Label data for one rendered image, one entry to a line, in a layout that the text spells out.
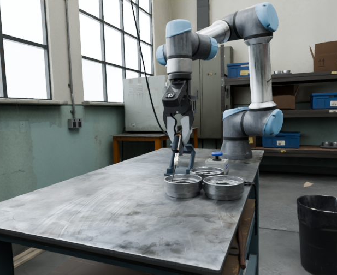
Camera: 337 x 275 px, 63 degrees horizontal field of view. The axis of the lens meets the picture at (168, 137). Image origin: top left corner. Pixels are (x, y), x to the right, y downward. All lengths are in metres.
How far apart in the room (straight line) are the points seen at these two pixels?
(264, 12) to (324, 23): 3.80
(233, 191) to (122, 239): 0.31
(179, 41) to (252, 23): 0.45
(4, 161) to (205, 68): 3.41
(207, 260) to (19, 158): 2.03
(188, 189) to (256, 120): 0.59
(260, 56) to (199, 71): 3.56
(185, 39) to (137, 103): 2.41
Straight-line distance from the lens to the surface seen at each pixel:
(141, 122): 3.17
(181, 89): 0.76
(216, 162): 0.97
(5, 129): 2.27
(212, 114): 4.63
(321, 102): 4.29
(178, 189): 0.71
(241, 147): 1.28
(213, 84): 4.64
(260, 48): 1.20
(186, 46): 0.82
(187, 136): 0.80
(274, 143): 4.29
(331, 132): 4.82
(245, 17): 1.22
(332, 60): 4.33
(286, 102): 4.22
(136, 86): 3.21
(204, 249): 0.48
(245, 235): 1.13
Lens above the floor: 1.02
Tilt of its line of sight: 5 degrees down
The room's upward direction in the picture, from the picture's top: 2 degrees counter-clockwise
